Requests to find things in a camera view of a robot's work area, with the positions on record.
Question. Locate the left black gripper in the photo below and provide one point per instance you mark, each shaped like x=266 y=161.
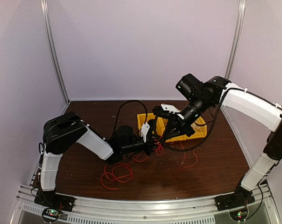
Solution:
x=151 y=147

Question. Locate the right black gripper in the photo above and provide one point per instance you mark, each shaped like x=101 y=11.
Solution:
x=180 y=127

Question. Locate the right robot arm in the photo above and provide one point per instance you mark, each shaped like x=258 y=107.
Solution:
x=222 y=92

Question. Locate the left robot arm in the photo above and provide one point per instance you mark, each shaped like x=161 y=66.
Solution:
x=61 y=133

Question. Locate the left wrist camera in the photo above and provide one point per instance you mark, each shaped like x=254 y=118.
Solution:
x=146 y=132

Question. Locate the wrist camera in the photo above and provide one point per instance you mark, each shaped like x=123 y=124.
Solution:
x=166 y=111
x=146 y=132

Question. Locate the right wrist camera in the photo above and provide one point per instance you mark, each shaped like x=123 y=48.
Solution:
x=166 y=111

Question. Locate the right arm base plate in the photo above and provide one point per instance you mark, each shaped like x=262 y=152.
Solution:
x=232 y=201

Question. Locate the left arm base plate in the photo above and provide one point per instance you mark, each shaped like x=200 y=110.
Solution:
x=58 y=202

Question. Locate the right aluminium frame post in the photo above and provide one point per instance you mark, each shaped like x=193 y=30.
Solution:
x=236 y=38

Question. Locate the aluminium frame post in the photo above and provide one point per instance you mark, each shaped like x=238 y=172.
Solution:
x=52 y=50
x=236 y=38

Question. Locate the front aluminium rail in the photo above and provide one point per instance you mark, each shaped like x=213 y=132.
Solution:
x=200 y=210

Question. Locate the left aluminium frame post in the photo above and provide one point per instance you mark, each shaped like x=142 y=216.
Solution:
x=52 y=50

